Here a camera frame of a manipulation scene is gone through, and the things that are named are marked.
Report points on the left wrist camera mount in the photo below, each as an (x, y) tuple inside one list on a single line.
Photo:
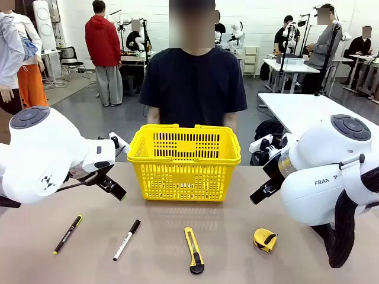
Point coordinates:
[(114, 139)]

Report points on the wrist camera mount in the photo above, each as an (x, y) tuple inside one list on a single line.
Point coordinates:
[(114, 139), (260, 142)]

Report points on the person's right forearm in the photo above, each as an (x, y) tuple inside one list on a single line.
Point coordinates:
[(154, 116)]

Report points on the person's left forearm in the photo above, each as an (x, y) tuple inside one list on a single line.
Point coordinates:
[(231, 119)]

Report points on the yellow utility knife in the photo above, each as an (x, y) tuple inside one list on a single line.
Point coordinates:
[(194, 251)]

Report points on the yellow plastic shopping basket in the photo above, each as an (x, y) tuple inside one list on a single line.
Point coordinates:
[(183, 183)]

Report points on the black office chair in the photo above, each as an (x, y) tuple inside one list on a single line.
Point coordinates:
[(69, 59)]

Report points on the white marker black cap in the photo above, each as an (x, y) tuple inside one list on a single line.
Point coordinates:
[(126, 240)]

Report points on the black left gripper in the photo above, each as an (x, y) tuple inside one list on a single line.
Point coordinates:
[(91, 177)]

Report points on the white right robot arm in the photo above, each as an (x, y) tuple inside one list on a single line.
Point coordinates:
[(319, 154)]

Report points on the mannequin white shirt brown skirt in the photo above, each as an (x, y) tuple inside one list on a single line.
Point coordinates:
[(9, 59)]

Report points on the yellow tape measure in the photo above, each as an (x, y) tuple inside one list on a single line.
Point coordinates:
[(262, 236)]

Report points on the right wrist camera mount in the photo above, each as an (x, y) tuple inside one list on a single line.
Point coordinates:
[(260, 142)]

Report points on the black pen yellow cap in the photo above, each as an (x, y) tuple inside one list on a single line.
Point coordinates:
[(68, 235)]

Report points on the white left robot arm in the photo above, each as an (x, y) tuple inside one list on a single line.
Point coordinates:
[(44, 148)]

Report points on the mannequin in orange trousers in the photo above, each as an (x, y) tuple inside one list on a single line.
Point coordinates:
[(32, 85)]

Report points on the seated person black jacket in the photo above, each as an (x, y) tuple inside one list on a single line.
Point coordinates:
[(359, 48)]

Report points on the person in grey sweater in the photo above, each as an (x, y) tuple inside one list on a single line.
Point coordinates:
[(321, 53)]

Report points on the person in red hoodie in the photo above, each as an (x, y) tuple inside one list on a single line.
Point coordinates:
[(103, 44)]

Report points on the person in dark t-shirt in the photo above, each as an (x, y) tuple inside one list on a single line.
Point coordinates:
[(192, 83)]

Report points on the person in black shirt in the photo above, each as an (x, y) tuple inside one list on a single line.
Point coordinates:
[(279, 37)]

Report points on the white standing air conditioner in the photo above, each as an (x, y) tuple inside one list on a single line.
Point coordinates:
[(44, 26)]

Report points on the seated person in black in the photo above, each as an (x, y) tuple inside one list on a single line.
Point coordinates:
[(134, 40)]

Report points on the black backpack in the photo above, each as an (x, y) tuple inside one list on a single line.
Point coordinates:
[(268, 130)]

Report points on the long white desk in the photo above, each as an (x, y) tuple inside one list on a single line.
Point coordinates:
[(290, 66)]

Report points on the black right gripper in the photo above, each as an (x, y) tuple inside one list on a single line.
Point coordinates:
[(274, 173)]

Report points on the white table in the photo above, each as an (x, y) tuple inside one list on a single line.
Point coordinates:
[(296, 109)]

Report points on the white drawer cabinet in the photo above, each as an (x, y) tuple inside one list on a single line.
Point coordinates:
[(250, 62)]

